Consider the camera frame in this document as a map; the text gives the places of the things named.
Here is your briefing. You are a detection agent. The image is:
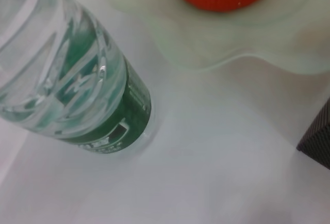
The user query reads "green glass fruit plate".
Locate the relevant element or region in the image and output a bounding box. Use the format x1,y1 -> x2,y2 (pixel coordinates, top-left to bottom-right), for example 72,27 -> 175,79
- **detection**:
103,0 -> 330,76

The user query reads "clear water bottle green label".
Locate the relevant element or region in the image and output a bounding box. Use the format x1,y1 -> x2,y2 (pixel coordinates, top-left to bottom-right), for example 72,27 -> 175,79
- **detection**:
0,0 -> 156,158

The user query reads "black mesh pen holder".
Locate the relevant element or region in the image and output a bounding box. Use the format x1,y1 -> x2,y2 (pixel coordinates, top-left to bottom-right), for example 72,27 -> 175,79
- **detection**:
296,97 -> 330,171

